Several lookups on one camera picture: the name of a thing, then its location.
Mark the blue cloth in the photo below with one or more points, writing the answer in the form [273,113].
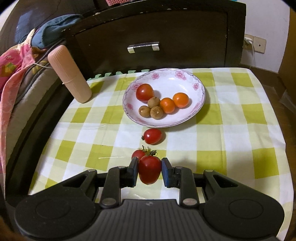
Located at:
[51,31]

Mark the white floral plate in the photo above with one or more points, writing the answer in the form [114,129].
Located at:
[165,83]

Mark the green checked tablecloth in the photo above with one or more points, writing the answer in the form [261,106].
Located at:
[236,133]

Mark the wall socket plate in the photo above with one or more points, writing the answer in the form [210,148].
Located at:
[254,43]

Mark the chrome drawer handle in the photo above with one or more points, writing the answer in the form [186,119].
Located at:
[143,47]

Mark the red cherry tomato top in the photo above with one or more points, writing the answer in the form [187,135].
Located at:
[152,136]

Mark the grey quilted mattress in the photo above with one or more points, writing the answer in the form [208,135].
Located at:
[37,84]

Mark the red cherry tomato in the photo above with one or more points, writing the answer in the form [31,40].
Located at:
[140,152]
[149,168]
[152,136]

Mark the pink ribbed cylinder container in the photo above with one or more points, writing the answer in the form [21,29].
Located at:
[65,67]

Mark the pink floral blanket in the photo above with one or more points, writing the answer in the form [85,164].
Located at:
[14,63]

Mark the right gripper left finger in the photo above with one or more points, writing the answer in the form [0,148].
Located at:
[116,179]

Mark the brown longan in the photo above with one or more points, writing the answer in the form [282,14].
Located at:
[156,112]
[144,111]
[153,102]

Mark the orange kumquat cluster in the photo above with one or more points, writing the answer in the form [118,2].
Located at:
[181,100]

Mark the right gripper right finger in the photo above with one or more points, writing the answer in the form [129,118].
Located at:
[183,179]

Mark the green foam mat edge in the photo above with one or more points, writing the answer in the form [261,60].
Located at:
[108,74]

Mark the large red tomato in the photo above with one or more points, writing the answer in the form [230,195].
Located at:
[144,93]

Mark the dark wooden cabinet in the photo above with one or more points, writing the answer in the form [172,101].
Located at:
[191,34]

